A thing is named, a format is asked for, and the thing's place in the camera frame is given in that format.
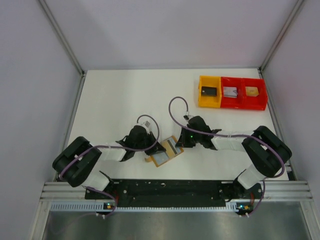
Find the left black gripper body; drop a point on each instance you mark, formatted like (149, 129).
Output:
(147, 140)

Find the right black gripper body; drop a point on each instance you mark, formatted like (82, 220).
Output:
(189, 138)

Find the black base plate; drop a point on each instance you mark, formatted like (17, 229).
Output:
(159, 193)

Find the grey slotted cable duct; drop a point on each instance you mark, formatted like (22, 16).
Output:
(61, 206)

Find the silver card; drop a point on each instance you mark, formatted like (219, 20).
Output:
(230, 92)

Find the right red plastic bin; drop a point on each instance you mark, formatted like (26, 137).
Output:
(258, 102)

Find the red plastic bin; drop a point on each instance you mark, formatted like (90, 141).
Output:
(258, 102)
(233, 103)

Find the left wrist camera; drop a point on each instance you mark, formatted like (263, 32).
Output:
(146, 124)

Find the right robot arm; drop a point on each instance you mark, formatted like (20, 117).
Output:
(268, 154)

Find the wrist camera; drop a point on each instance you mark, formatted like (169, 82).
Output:
(146, 124)
(187, 117)

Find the black card in bin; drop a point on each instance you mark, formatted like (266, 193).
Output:
(208, 91)

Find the middle red plastic bin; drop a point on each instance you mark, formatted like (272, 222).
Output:
(233, 103)

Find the aluminium frame rail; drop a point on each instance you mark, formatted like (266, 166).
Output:
(276, 191)

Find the yellow leather card holder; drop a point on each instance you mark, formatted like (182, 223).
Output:
(158, 159)

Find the yellow plastic bin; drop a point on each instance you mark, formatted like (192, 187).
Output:
(209, 102)

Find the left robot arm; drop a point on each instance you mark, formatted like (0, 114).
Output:
(81, 163)

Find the gold card in bin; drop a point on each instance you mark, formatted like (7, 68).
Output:
(251, 91)

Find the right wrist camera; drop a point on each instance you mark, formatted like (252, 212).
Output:
(187, 117)

